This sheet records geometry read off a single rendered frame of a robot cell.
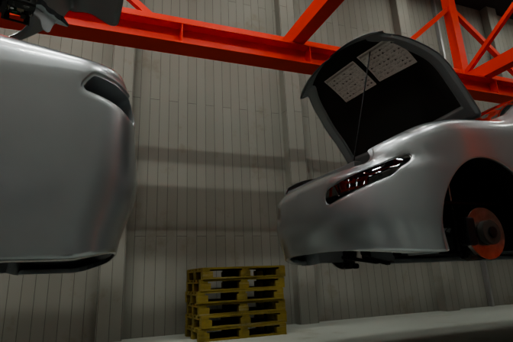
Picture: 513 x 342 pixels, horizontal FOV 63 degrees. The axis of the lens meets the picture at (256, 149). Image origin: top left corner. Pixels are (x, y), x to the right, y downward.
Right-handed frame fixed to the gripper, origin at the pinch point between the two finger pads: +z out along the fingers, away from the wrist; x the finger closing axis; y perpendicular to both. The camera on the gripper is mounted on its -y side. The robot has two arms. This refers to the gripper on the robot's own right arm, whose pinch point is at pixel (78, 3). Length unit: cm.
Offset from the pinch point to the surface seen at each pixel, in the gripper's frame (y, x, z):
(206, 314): 45, -370, 240
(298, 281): 10, -398, 412
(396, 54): -111, -64, 246
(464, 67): -254, -146, 581
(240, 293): 27, -354, 278
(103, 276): -14, -461, 152
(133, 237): -63, -462, 190
